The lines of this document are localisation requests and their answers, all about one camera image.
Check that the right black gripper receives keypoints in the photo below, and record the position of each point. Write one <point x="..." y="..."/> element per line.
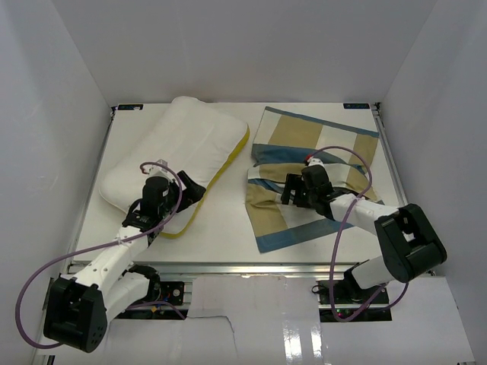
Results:
<point x="294" y="182"/>

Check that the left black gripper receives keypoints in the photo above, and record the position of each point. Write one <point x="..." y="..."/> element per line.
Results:
<point x="189" y="195"/>

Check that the white pillow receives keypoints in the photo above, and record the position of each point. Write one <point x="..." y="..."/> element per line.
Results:
<point x="190" y="136"/>

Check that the checkered blue beige pillowcase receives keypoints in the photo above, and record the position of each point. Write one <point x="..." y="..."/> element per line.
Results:
<point x="281" y="145"/>

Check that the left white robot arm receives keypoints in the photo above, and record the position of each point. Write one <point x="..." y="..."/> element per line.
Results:
<point x="80" y="308"/>

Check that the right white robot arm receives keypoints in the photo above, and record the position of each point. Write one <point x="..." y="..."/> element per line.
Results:
<point x="346" y="207"/>

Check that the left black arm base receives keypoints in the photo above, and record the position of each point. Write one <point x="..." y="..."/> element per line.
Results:
<point x="158" y="290"/>

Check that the right blue corner label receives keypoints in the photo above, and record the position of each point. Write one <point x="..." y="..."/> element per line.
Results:
<point x="356" y="106"/>

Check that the blue corner label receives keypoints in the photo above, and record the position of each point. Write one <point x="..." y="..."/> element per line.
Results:
<point x="130" y="107"/>
<point x="356" y="106"/>

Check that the left blue corner label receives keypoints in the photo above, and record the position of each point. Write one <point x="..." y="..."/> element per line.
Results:
<point x="130" y="107"/>

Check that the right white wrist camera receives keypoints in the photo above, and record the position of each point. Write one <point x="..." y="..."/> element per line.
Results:
<point x="313" y="161"/>

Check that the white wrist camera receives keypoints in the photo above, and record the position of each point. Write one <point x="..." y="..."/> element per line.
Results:
<point x="157" y="168"/>
<point x="313" y="161"/>

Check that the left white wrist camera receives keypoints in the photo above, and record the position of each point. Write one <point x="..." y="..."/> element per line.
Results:
<point x="157" y="168"/>

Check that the aluminium frame rail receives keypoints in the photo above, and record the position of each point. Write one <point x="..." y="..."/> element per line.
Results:
<point x="395" y="167"/>

